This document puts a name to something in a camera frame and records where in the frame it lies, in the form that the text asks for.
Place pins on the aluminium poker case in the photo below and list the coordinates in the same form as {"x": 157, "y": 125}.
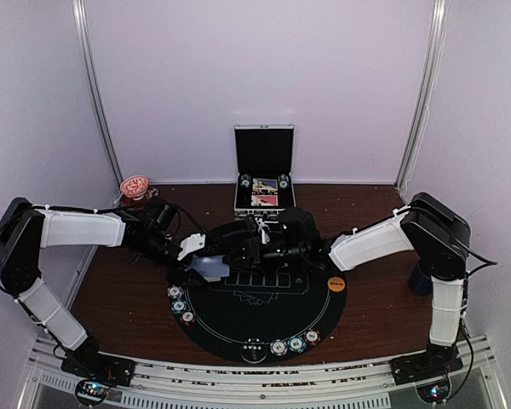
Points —
{"x": 263, "y": 151}

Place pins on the blue white chips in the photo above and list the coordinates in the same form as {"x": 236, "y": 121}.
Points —
{"x": 175, "y": 292}
{"x": 278, "y": 347}

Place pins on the aluminium front rail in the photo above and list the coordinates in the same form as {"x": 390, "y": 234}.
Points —
{"x": 162, "y": 384}

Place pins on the orange chips front seat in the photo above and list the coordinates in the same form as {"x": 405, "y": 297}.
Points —
{"x": 312, "y": 337}

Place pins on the blue card box in case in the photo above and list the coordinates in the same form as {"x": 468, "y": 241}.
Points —
{"x": 264, "y": 185}

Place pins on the red card box in case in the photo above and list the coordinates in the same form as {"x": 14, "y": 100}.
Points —
{"x": 264, "y": 200}

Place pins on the red floral plate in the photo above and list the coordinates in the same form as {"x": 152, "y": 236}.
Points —
{"x": 147, "y": 198}

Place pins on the grey blue card deck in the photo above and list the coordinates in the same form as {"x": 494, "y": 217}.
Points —
{"x": 211, "y": 268}

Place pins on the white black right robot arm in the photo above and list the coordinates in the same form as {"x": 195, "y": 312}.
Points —
{"x": 432, "y": 232}

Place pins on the left chip stack in case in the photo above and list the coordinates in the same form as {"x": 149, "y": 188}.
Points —
{"x": 245, "y": 181}

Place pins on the blue white chips front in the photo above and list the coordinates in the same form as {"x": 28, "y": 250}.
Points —
{"x": 278, "y": 347}

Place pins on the dark blue mug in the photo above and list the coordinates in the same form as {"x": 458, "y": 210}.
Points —
{"x": 420, "y": 283}

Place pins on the red white patterned bowl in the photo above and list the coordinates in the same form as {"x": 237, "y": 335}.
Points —
{"x": 134, "y": 187}

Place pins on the right chip stack in case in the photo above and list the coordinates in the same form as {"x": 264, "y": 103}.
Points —
{"x": 283, "y": 181}

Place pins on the round black poker mat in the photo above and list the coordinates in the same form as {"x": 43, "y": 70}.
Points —
{"x": 277, "y": 305}

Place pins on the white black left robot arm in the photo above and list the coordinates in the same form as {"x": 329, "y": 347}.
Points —
{"x": 28, "y": 231}

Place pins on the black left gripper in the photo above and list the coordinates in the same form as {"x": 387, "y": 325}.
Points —
{"x": 178, "y": 271}

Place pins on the green chips front seat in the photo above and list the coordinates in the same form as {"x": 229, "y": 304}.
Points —
{"x": 296, "y": 345}

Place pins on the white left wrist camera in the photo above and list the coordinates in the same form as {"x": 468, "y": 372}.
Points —
{"x": 190, "y": 244}

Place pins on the orange big blind button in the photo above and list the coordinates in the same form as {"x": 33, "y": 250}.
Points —
{"x": 336, "y": 284}

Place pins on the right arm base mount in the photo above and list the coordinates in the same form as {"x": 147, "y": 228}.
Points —
{"x": 434, "y": 361}

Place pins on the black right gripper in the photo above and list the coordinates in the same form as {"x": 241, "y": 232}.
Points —
{"x": 252, "y": 256}

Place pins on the chip stack in case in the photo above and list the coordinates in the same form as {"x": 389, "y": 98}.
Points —
{"x": 245, "y": 181}
{"x": 283, "y": 181}

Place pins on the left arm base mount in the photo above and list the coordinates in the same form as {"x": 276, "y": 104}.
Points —
{"x": 87, "y": 361}

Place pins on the orange chips seat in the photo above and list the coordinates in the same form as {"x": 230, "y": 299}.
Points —
{"x": 188, "y": 318}
{"x": 312, "y": 337}

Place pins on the clear round dealer button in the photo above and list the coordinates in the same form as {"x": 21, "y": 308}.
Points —
{"x": 254, "y": 351}

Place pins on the green chips seat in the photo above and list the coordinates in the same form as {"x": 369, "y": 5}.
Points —
{"x": 178, "y": 306}
{"x": 296, "y": 345}

